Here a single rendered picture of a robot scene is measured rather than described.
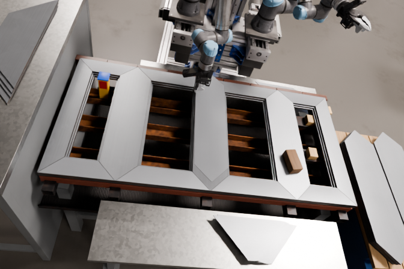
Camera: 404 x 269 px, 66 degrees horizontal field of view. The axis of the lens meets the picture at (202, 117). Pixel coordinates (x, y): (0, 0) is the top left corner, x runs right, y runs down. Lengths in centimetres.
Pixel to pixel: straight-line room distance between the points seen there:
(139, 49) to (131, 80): 149
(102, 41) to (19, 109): 200
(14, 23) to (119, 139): 78
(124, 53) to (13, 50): 169
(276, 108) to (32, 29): 140
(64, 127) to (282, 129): 118
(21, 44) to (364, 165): 191
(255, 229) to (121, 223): 63
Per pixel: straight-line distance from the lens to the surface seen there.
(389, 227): 191
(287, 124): 191
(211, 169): 158
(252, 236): 157
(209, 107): 179
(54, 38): 179
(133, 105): 173
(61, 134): 164
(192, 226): 155
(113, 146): 158
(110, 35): 345
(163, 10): 222
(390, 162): 215
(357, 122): 359
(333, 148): 197
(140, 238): 151
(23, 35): 179
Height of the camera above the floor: 220
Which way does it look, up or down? 51 degrees down
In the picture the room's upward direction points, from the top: 20 degrees clockwise
